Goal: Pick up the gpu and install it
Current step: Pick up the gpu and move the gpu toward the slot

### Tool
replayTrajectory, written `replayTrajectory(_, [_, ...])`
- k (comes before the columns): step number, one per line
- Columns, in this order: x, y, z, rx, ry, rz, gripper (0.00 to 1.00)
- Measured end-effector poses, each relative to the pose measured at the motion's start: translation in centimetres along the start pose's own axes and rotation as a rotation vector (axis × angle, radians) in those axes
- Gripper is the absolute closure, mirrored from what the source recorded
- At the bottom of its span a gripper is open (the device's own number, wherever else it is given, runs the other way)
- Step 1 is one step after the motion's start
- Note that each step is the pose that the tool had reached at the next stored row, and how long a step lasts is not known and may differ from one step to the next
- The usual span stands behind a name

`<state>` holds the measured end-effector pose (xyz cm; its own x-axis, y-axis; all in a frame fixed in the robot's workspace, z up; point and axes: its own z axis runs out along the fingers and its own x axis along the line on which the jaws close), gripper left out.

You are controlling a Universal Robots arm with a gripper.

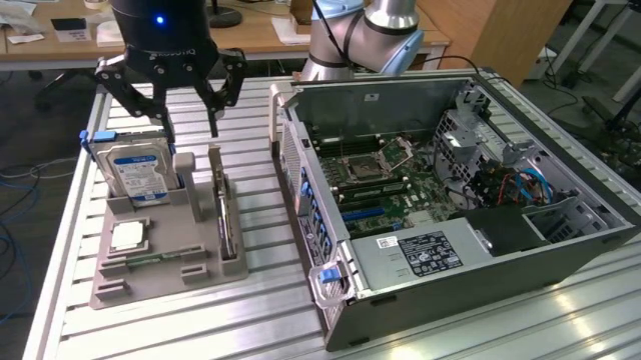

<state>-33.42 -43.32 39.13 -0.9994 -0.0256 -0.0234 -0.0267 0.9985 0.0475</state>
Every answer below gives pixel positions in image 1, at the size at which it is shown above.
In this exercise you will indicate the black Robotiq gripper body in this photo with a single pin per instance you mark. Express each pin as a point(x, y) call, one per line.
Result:
point(164, 33)

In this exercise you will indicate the green graphics card black fan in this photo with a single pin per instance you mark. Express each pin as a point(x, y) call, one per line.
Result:
point(223, 210)

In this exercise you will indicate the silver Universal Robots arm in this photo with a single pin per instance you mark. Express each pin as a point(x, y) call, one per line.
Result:
point(330, 48)

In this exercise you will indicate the white box with tape roll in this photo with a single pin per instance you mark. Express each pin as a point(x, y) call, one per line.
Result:
point(107, 35)

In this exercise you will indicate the black round lamp base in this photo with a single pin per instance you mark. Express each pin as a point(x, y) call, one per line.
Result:
point(227, 17)

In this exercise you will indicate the black office chair base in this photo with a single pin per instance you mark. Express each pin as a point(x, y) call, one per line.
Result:
point(55, 86)

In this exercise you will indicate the white paper stack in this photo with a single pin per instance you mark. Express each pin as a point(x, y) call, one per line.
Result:
point(288, 33)

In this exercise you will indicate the black and white box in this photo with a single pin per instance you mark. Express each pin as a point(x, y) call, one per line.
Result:
point(71, 30)

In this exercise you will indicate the hard disk in blue caddy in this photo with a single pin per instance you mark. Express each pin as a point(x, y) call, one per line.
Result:
point(135, 172)

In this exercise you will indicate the wooden desk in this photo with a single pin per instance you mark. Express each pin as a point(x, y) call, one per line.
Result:
point(60, 50)

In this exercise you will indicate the cardboard box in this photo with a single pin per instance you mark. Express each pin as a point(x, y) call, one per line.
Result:
point(299, 15)

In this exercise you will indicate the small white paper label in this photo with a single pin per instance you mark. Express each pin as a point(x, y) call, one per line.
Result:
point(24, 38)

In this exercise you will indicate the CPU socket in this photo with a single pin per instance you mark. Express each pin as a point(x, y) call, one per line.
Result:
point(365, 167)

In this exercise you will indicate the grey plastic parts rack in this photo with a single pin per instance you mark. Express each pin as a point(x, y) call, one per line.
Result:
point(170, 232)

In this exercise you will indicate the silver CPU chip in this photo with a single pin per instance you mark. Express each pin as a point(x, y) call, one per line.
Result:
point(127, 236)

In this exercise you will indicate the metal socket cover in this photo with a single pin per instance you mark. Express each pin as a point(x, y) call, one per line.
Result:
point(397, 150)

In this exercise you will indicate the installed green RAM stick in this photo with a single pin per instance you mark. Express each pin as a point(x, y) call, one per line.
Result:
point(373, 190)

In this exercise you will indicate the blue expansion slot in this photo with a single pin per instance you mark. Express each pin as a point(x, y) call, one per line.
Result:
point(361, 215)

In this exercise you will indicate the green motherboard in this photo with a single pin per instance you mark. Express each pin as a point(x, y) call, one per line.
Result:
point(425, 187)

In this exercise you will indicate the metal disk bay cage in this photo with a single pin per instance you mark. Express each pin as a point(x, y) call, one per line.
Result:
point(461, 142)

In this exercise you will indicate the blue case latch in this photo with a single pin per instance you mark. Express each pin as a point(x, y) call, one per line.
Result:
point(329, 276)

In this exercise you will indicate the wooden cabinet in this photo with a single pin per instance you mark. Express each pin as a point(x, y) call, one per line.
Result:
point(501, 33)

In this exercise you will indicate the grey power supply unit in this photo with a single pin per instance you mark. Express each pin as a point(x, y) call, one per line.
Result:
point(425, 251)

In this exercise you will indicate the black open PC case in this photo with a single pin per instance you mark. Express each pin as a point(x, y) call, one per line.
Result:
point(450, 292)

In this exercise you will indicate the white desk frame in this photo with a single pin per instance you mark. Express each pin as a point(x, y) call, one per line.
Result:
point(580, 37)

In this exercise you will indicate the metal drive bracket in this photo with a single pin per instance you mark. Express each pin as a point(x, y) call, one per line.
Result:
point(565, 210)

